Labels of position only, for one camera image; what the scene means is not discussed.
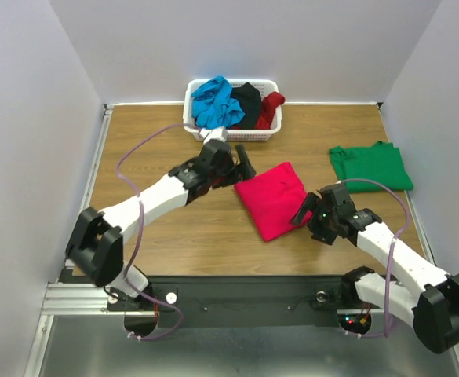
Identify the aluminium frame rail right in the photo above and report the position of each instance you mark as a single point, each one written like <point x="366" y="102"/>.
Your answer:
<point x="429" y="251"/>

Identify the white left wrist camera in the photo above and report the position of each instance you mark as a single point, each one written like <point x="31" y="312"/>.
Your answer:
<point x="218" y="134"/>

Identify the green folded t shirt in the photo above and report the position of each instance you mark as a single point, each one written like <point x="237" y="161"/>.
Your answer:
<point x="381" y="162"/>

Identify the dark red t shirt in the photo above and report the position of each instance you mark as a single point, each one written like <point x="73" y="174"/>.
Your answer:
<point x="269" y="106"/>

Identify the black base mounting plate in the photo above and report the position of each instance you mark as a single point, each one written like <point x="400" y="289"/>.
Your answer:
<point x="240" y="302"/>

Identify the pink red t shirt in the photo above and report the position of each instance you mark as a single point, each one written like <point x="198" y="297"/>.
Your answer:
<point x="272" y="199"/>

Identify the aluminium frame rail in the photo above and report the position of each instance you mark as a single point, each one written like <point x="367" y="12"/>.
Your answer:
<point x="95" y="162"/>
<point x="429" y="251"/>

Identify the blue t shirt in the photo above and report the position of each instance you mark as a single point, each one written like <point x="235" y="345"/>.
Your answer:
<point x="212" y="105"/>

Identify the white plastic basket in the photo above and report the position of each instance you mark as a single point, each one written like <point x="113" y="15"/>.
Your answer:
<point x="264" y="86"/>

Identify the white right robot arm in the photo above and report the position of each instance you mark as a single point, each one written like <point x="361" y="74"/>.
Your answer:
<point x="413" y="290"/>

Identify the black t shirt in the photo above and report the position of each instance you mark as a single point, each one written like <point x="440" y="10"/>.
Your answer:
<point x="250" y="102"/>

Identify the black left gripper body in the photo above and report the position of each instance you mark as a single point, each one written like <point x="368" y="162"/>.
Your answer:
<point x="230" y="175"/>

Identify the aluminium frame rail left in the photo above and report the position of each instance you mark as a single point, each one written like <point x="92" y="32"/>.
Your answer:
<point x="95" y="162"/>

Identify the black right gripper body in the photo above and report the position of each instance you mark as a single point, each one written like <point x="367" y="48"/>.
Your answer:
<point x="315" y="217"/>

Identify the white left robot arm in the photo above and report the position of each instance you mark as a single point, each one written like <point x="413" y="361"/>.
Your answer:
<point x="97" y="241"/>

